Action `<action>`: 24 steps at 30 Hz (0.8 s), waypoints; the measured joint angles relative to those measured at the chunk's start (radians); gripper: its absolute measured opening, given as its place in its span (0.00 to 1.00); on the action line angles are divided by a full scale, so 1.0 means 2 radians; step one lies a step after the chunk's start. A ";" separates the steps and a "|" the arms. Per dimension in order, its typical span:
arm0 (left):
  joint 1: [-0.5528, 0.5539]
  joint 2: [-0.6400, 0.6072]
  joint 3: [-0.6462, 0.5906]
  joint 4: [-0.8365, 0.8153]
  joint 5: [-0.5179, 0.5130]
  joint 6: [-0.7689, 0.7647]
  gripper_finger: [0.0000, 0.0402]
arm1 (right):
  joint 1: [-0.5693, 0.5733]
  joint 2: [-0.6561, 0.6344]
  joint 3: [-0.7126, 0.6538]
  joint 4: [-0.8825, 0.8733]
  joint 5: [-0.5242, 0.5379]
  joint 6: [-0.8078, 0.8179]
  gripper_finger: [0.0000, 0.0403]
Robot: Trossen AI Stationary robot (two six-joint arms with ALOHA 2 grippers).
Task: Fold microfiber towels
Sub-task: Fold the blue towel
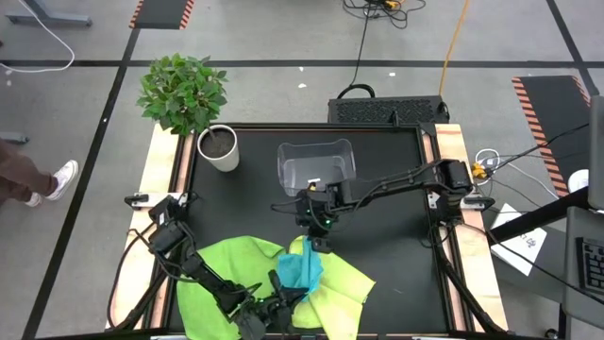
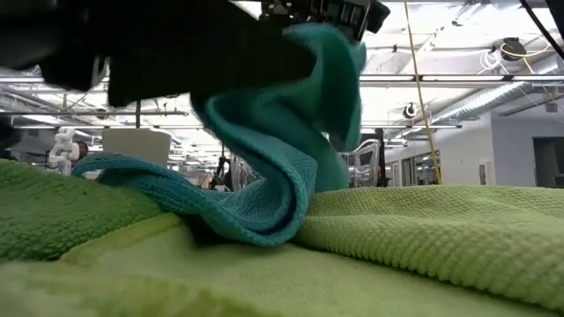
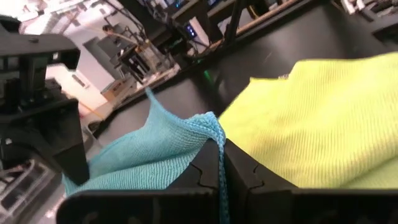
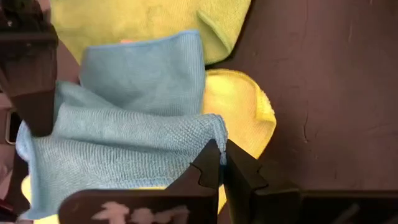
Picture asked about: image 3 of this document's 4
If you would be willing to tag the white device with blue lights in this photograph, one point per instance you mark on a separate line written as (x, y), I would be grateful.
(197, 31)

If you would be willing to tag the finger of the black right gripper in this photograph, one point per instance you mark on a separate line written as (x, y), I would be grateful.
(62, 133)

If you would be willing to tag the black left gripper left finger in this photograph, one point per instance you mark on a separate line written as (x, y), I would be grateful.
(140, 205)

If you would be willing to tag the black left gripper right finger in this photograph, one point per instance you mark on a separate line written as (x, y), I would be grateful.
(280, 205)

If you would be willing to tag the blue microfiber towel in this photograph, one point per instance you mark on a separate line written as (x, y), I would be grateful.
(149, 149)

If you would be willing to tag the black metal support strut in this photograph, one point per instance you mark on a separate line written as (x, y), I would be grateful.
(233, 18)

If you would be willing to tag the yellow-green microfiber towel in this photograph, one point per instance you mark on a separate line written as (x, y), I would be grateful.
(311, 124)

